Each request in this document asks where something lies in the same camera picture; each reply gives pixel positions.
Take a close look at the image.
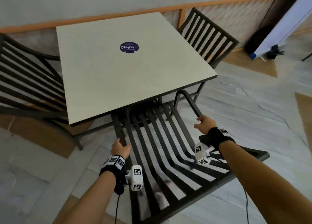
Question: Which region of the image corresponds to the person's left hand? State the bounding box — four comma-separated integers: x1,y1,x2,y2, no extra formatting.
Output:
111,138,132,161

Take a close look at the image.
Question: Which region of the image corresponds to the person's right hand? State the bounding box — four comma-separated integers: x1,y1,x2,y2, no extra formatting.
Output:
194,115,218,136

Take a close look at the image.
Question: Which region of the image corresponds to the black slatted chair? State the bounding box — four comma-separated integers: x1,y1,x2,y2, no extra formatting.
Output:
176,7,240,70
0,32,85,151
111,90,270,224

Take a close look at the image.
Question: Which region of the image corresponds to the person's right forearm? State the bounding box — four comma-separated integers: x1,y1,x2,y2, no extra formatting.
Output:
218,141,312,224

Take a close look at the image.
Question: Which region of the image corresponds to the person's left forearm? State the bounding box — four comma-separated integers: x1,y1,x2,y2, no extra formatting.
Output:
52,170,117,224

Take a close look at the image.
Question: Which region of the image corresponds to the cream square table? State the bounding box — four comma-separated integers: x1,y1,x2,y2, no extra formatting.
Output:
55,12,218,127

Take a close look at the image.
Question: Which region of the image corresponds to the black bag on floor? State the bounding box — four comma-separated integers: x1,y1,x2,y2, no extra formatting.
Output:
244,25,271,55

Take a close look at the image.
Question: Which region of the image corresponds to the black banner foot clamp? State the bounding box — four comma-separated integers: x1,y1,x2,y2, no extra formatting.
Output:
266,44,285,60

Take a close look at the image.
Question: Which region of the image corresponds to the round purple sticker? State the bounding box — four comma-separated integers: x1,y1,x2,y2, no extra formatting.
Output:
120,41,139,53

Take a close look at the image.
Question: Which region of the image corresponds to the orange framed lattice panel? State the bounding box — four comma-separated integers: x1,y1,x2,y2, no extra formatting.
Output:
0,0,281,54

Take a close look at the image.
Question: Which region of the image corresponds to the white banner with blue cap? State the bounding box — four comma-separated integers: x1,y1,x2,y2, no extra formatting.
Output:
249,0,312,61

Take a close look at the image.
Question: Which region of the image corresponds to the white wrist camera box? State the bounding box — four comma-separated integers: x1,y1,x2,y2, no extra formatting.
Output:
194,142,211,166
125,165,144,192

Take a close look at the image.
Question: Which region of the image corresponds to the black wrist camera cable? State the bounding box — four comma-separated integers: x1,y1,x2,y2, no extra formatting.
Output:
243,186,250,224
114,194,120,224

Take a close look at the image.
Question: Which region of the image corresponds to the thin black cord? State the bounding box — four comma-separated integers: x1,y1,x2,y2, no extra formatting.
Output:
258,0,284,29

